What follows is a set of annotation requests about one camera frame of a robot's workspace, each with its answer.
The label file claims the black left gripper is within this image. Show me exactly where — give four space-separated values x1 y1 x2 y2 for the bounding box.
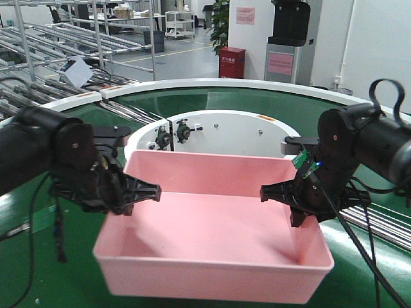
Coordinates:
49 150 161 214

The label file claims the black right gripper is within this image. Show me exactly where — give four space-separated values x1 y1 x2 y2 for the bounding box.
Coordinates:
259 151 371 227

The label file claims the pink plastic bin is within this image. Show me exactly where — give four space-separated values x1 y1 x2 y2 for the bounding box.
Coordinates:
93 150 334 304

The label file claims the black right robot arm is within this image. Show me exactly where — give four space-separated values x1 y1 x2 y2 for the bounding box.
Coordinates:
260 103 410 227

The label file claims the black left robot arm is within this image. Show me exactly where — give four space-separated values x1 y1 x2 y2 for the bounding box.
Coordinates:
1 107 161 215

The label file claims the white shelf cart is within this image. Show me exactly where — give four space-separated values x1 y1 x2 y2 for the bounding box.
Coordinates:
165 11 195 39

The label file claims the green circuit board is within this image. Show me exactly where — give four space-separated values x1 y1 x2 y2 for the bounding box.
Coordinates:
292 150 321 179

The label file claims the white outer conveyor rim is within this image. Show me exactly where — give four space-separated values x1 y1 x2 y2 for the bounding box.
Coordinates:
0 78 411 129

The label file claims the white control box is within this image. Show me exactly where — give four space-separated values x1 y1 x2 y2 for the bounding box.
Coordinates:
58 56 94 88

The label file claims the grey black standing machine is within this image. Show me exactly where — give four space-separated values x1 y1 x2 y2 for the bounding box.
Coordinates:
264 1 322 86

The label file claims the red fire extinguisher box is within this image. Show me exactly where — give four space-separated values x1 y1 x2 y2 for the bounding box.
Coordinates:
219 47 246 79

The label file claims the metal roller rack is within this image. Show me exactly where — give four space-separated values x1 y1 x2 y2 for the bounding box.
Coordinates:
1 1 154 120

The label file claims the green potted plant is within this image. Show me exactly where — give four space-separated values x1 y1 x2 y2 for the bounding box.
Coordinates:
205 0 230 55

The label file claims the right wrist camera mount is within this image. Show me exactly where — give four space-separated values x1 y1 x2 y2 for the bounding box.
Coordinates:
281 136 319 155

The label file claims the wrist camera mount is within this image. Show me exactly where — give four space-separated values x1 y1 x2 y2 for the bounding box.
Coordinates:
281 136 319 155
92 126 132 147

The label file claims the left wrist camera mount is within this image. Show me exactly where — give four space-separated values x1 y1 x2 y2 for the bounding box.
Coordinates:
92 126 132 147

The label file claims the white inner conveyor ring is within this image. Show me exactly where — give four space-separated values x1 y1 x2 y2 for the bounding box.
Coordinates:
124 110 300 161

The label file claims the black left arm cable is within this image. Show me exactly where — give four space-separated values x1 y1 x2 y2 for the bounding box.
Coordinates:
0 173 68 308

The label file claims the pink wall notice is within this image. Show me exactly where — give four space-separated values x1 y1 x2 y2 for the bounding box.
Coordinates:
236 7 256 26

